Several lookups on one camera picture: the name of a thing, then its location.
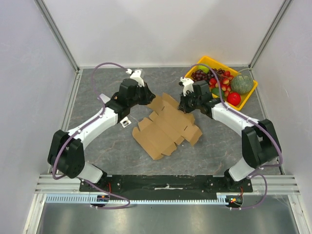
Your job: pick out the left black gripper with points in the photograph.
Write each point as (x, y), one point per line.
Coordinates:
(149, 96)

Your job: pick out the aluminium frame rail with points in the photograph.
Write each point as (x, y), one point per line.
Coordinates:
(277, 185)

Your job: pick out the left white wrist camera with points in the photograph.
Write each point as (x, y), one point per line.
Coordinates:
(136, 75)

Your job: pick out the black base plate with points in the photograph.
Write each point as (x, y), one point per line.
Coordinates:
(210, 183)

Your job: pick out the light green apple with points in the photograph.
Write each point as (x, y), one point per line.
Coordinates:
(203, 68)

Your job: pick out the small white plastic block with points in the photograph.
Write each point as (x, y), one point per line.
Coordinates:
(125, 122)

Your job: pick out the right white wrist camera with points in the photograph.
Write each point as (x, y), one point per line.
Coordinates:
(187, 85)

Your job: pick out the brown cardboard box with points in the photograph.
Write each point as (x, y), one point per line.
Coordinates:
(165, 128)

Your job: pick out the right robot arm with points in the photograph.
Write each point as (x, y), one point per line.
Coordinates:
(259, 140)

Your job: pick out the green netted melon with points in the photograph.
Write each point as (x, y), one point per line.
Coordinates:
(242, 84)

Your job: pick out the dark green lime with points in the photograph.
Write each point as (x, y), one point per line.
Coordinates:
(218, 92)

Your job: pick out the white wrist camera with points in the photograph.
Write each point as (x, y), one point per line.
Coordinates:
(187, 85)
(136, 75)

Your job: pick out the red strawberry cluster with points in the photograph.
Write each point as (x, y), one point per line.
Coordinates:
(225, 83)

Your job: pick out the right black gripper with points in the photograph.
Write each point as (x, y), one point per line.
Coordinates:
(186, 103)

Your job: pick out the purple grape bunch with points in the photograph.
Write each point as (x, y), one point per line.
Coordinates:
(200, 74)

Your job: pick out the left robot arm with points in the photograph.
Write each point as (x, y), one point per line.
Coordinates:
(66, 154)

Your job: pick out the red apple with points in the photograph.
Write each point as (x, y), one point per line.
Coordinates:
(234, 98)

